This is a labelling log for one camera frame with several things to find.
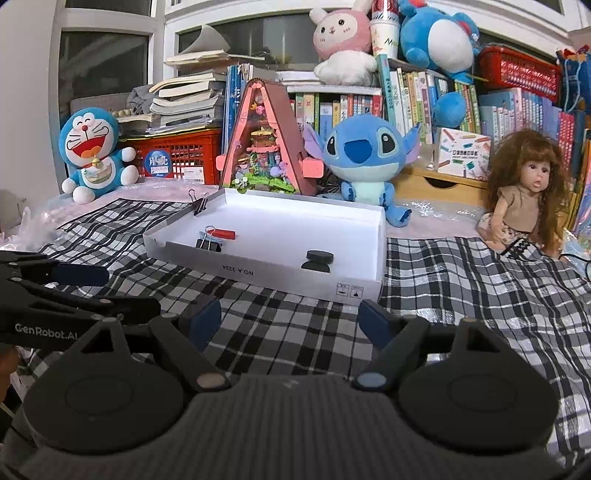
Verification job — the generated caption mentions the black round caps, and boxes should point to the black round caps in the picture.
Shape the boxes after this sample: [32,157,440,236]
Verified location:
[301,250,334,273]

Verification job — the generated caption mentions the blue binder clip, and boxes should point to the blue binder clip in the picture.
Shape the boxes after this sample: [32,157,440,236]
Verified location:
[197,231,222,244]

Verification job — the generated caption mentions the red plastic piece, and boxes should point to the red plastic piece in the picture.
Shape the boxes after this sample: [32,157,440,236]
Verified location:
[205,226,236,240]

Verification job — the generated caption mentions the black binder clip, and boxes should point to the black binder clip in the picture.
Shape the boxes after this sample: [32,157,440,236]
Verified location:
[195,239,222,253]

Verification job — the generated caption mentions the black white plaid cloth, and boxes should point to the black white plaid cloth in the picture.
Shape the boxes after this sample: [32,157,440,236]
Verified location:
[40,200,590,467]

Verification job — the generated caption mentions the white shallow cardboard box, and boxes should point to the white shallow cardboard box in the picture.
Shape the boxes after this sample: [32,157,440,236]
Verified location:
[143,189,387,305]

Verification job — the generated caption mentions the binder clip on box edge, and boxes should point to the binder clip on box edge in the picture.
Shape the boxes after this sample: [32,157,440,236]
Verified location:
[188,188,207,216]

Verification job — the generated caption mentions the Doraemon plush toy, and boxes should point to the Doraemon plush toy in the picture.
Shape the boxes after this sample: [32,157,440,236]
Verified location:
[58,107,139,205]

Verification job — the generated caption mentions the wooden drawer box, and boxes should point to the wooden drawer box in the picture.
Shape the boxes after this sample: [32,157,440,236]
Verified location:
[392,166,487,207]

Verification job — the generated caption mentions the red plastic crate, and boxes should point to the red plastic crate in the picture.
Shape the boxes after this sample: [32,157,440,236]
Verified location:
[117,128,221,185]

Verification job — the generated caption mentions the Stitch plush toy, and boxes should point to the Stitch plush toy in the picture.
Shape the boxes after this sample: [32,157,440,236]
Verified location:
[303,114,420,228]

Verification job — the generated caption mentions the pink triangular house model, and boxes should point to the pink triangular house model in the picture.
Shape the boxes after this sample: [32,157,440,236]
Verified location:
[216,79,324,196]

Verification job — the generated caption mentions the white pencil box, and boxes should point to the white pencil box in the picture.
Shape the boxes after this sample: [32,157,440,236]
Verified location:
[435,128,491,181]

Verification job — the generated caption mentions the long-haired doll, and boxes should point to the long-haired doll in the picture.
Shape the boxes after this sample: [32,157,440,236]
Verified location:
[477,129,568,257]

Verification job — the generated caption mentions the stack of books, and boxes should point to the stack of books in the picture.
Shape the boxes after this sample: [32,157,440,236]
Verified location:
[111,25,273,135]

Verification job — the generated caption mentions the row of upright books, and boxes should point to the row of upright books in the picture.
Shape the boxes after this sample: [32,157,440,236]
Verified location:
[229,65,585,173]

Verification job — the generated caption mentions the red basket on shelf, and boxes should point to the red basket on shelf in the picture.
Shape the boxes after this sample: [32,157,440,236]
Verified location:
[477,45,562,103]

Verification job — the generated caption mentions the pink bunny plush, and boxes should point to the pink bunny plush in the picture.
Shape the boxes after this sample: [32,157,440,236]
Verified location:
[308,0,378,87]

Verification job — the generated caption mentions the blue white plush toy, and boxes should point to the blue white plush toy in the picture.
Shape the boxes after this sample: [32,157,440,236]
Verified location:
[397,0,482,130]

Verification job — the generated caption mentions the paper cup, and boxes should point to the paper cup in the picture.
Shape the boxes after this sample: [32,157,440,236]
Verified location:
[370,0,400,59]

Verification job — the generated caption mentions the blue gift bag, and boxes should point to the blue gift bag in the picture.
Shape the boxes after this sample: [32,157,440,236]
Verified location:
[556,44,591,115]

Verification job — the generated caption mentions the black cable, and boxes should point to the black cable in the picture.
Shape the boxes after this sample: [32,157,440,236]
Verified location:
[558,250,591,282]

